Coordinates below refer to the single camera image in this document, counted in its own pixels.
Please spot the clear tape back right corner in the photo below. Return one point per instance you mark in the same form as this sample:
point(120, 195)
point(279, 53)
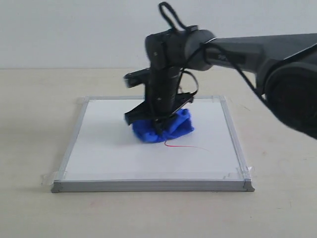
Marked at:
point(218, 99)

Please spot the clear tape corner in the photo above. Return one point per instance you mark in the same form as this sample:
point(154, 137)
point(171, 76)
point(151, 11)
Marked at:
point(82, 100)
point(49, 178)
point(241, 173)
point(218, 99)

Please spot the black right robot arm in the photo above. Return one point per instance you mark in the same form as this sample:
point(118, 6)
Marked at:
point(285, 67)

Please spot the clear tape front right corner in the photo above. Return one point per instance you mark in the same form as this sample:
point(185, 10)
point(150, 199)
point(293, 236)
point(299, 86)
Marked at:
point(241, 173)

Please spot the blue cloth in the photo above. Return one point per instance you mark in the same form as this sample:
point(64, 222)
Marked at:
point(179, 125)

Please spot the white whiteboard with aluminium frame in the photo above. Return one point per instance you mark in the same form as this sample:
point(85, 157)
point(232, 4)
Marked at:
point(103, 154)

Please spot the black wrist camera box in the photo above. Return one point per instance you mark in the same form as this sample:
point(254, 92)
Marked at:
point(136, 78)

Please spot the clear tape back left corner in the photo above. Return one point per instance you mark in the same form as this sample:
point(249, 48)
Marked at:
point(82, 100)

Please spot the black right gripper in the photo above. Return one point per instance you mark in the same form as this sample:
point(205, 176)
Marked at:
point(166, 52)

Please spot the clear tape front left corner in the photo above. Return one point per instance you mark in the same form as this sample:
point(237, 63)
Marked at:
point(49, 178)

